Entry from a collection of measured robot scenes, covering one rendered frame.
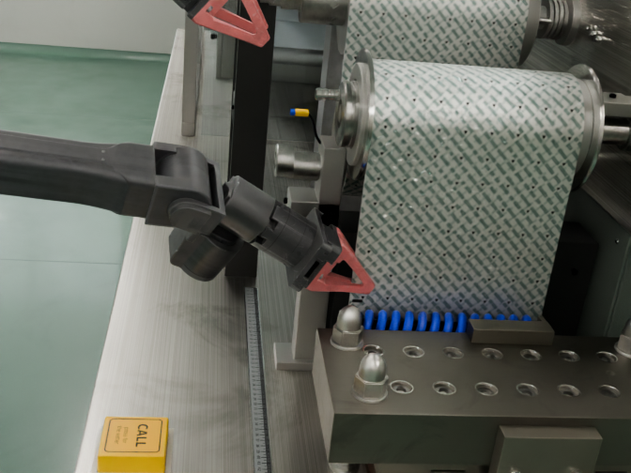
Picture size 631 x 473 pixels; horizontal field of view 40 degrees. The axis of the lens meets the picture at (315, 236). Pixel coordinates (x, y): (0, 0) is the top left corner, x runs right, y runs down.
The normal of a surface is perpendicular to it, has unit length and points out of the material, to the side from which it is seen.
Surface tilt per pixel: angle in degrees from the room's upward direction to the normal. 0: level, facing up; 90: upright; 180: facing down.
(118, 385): 0
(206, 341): 0
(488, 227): 90
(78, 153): 24
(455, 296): 90
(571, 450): 90
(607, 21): 90
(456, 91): 46
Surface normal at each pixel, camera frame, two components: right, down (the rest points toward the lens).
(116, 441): 0.10, -0.91
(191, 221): 0.17, 0.74
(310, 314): 0.10, 0.41
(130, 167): 0.33, -0.67
